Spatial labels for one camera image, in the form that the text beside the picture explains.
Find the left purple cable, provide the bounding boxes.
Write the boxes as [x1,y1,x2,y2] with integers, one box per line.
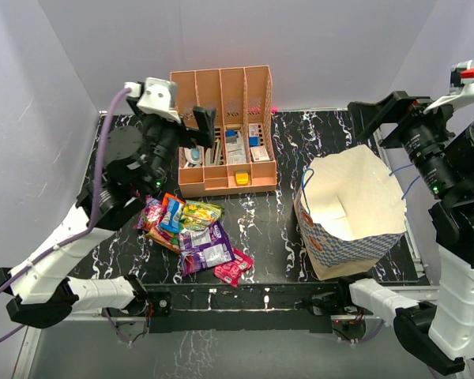
[0,87,134,349]

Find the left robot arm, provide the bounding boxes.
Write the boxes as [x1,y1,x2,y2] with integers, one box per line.
[0,107,216,328]

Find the blue eraser block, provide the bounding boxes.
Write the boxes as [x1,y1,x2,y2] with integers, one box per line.
[225,130,238,144]

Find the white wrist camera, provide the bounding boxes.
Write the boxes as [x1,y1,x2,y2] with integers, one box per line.
[124,77,181,124]
[423,59,474,114]

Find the white red small box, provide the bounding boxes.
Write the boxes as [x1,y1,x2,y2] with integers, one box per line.
[250,145,271,163]

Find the light blue tape dispenser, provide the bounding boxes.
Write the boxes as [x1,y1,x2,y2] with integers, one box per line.
[184,146,204,168]

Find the blue checkered paper bag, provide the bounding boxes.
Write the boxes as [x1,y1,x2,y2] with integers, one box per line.
[294,145,407,280]

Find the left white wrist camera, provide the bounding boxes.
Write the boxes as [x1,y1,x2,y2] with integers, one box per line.
[124,77,181,124]

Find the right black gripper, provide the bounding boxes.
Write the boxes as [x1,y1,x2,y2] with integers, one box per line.
[346,89,463,197]

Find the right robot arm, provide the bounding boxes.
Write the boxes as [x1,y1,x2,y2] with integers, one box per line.
[336,92,474,375]

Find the purple snack packet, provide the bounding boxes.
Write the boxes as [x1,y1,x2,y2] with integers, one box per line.
[179,221,235,276]

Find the yellow orange sticky notes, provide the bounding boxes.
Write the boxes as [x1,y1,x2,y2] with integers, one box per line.
[235,171,250,186]

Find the purple Fox's candy bag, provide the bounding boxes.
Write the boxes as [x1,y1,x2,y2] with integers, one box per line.
[134,195,166,232]

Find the small pink snack packet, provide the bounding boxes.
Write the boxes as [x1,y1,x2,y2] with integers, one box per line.
[213,248,254,287]

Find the blue snack box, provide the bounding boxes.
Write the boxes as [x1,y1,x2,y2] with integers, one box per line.
[160,197,185,234]

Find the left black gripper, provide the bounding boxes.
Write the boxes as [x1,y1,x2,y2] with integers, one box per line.
[130,99,215,193]

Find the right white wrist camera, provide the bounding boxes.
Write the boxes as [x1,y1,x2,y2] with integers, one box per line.
[423,59,474,114]

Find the green snack packet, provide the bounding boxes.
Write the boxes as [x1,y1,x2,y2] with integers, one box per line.
[180,200,224,231]

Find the orange Fox's candy bag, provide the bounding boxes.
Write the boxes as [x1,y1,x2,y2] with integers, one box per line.
[145,192,186,254]

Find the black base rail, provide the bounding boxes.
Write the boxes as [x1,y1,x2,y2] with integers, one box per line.
[132,282,374,333]

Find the orange desk organizer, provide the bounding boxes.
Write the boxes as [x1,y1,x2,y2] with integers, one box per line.
[170,66,277,198]

